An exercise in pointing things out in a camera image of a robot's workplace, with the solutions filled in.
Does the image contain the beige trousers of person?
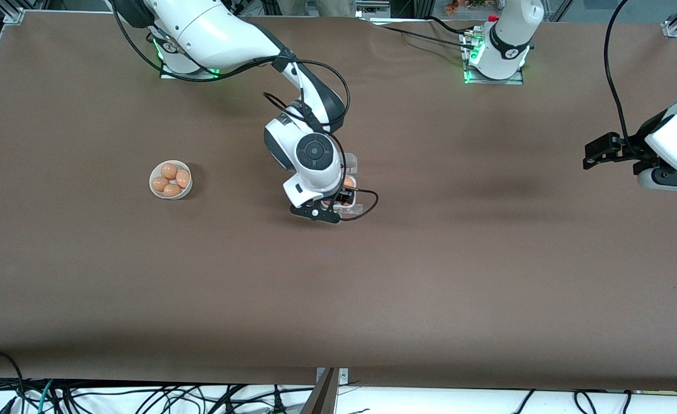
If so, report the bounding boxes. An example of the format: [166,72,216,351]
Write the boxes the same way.
[278,0,357,18]

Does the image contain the black base cable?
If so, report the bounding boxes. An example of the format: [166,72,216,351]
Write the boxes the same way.
[380,24,477,49]
[427,16,474,36]

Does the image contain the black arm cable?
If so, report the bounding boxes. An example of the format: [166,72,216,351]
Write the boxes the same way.
[111,0,380,223]
[603,0,647,160]

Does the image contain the dark metal post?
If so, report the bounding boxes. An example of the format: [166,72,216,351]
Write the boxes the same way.
[301,368,339,414]

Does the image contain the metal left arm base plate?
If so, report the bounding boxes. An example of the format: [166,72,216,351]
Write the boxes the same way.
[462,32,525,86]

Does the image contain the white round bowl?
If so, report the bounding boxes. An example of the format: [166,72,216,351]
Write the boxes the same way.
[149,160,193,200]

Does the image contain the clear plastic egg box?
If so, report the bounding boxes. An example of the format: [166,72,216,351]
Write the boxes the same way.
[320,152,364,219]

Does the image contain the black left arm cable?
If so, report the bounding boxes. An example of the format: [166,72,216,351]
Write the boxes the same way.
[603,0,647,160]

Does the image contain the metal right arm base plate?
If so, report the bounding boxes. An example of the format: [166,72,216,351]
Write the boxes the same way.
[159,34,221,80]

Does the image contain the teal cable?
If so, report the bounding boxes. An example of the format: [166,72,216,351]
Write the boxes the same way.
[36,378,56,414]

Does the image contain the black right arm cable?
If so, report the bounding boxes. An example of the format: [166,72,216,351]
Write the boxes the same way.
[111,0,380,223]

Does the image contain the small metal bracket plate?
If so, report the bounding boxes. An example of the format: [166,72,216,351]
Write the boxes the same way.
[315,368,349,385]

